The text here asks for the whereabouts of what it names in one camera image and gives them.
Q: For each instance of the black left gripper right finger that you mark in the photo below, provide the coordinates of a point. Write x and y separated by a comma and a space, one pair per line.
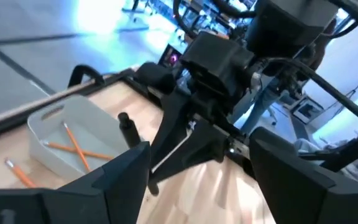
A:
306, 199

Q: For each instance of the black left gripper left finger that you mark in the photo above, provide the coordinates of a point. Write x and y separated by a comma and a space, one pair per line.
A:
73, 205

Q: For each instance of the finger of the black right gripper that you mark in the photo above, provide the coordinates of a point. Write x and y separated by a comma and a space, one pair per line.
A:
207, 143
172, 124

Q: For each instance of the black pen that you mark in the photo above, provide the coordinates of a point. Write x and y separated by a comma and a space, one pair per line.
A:
128, 130

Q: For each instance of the grey plastic bin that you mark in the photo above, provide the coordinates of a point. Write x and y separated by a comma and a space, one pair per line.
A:
48, 155

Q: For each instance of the orange pencil pink eraser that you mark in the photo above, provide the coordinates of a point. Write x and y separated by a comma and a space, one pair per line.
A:
98, 155
68, 133

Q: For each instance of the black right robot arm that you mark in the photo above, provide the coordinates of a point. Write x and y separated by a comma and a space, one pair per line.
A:
291, 25

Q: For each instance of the short orange pencil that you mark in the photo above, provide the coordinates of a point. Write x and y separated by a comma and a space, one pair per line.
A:
20, 174

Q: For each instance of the computer tower pink light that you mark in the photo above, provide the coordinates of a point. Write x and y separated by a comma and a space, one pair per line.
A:
170, 57

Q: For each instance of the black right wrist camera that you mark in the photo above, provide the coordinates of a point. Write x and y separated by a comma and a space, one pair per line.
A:
216, 62

